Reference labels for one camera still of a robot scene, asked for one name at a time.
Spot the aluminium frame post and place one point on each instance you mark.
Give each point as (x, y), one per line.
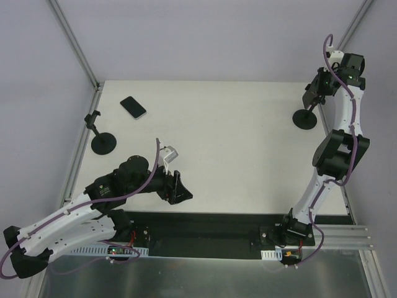
(73, 42)
(355, 23)

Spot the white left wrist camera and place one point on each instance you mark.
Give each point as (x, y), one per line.
(166, 156)

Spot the white cable duct right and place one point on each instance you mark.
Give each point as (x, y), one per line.
(272, 255)

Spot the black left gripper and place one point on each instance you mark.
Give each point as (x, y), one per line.
(175, 187)

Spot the white cable duct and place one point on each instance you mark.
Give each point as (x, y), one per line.
(272, 255)
(109, 250)

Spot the aluminium frame post left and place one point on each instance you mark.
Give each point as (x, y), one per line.
(73, 42)

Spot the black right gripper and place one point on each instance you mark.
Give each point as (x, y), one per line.
(314, 91)

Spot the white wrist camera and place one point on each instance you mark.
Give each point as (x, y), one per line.
(333, 56)
(166, 156)

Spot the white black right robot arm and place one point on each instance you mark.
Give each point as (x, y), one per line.
(339, 153)

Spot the aluminium frame post right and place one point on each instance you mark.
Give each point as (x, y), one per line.
(355, 23)

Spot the black smartphone purple edge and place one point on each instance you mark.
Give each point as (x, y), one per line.
(310, 98)

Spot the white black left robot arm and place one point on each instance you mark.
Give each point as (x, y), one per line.
(93, 216)

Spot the black phone stand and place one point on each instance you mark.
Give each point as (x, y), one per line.
(102, 143)
(305, 119)

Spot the black smartphone silver edge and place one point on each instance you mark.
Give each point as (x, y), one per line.
(133, 107)

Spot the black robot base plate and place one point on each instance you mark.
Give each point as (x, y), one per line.
(220, 236)

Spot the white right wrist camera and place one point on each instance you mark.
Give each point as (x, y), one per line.
(333, 56)

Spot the white cable duct left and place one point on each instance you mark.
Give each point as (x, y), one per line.
(109, 250)

